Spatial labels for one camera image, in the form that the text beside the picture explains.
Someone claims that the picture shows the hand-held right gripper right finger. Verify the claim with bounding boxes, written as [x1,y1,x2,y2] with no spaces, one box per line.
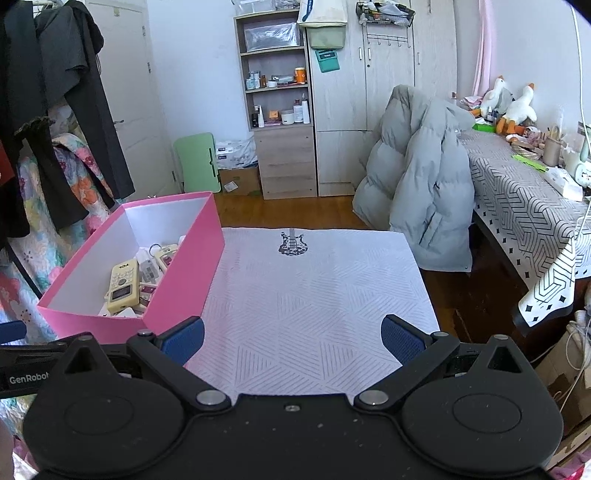
[355,314,532,414]

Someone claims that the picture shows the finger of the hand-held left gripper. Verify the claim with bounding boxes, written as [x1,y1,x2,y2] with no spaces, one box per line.
[0,322,27,345]

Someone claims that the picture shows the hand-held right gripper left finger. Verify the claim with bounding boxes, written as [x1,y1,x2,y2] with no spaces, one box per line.
[60,318,232,416]

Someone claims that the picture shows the pink cardboard box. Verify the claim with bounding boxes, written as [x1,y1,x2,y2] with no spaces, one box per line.
[37,191,225,337]

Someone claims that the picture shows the cream remote control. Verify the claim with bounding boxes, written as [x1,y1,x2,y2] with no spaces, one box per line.
[105,258,139,315]

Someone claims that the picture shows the white mat with guitar print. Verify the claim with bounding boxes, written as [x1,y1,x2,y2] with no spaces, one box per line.
[185,227,441,398]

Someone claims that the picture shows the grey puffer jacket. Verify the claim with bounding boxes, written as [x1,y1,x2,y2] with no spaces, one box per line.
[352,84,476,273]

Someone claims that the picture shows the black lace-trimmed garment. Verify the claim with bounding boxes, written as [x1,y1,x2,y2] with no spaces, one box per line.
[14,116,88,232]

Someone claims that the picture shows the brown cardboard box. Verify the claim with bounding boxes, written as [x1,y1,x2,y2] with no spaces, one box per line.
[536,342,591,435]

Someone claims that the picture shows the floral quilt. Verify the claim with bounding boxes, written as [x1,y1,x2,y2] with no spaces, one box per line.
[0,104,116,407]

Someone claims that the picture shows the green folding table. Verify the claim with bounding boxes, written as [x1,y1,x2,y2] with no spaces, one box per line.
[173,133,220,195]

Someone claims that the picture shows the black white patterned tablecloth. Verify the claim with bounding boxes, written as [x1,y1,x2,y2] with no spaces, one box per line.
[457,129,591,328]

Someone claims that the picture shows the white tissue packs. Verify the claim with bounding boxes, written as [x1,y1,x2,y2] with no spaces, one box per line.
[215,138,258,169]

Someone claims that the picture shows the wooden shelf unit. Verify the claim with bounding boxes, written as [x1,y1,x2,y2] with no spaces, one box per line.
[233,10,319,200]

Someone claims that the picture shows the wooden wardrobe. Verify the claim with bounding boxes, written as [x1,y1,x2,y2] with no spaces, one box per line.
[305,0,458,197]

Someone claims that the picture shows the white tissue box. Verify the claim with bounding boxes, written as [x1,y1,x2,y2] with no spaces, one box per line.
[544,167,585,201]

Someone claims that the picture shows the beige cup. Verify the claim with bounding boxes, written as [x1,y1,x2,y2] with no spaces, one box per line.
[542,127,561,167]

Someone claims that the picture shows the dark grey hanging shirt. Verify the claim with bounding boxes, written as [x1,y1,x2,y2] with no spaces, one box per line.
[34,0,136,199]

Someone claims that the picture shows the white door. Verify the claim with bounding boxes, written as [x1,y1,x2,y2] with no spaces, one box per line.
[85,0,178,199]

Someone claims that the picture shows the white goose plush toy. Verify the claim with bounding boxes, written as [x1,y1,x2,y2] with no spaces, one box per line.
[480,76,513,121]
[496,83,539,137]

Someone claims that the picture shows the black hanging coat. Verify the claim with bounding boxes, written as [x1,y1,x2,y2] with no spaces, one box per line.
[0,0,51,250]

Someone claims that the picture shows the teal pouch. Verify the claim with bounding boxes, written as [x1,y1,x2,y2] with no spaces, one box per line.
[315,47,341,73]

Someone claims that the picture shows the pink curtain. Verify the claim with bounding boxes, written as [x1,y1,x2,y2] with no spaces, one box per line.
[471,0,492,100]

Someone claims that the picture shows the green hanging bag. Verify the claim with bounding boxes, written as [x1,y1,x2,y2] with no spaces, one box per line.
[308,24,347,50]

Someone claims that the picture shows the clear plastic bag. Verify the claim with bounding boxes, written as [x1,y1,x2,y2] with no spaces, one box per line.
[243,21,298,51]

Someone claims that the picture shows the white tote bag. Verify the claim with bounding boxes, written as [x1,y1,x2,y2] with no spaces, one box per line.
[296,0,348,26]

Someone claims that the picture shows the clear storage box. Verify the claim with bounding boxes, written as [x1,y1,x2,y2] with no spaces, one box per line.
[233,0,278,17]

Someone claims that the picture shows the wire door rack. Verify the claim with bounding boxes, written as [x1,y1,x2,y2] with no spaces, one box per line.
[355,1,414,49]

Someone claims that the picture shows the white cable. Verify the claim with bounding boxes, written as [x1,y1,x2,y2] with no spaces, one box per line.
[570,7,591,241]

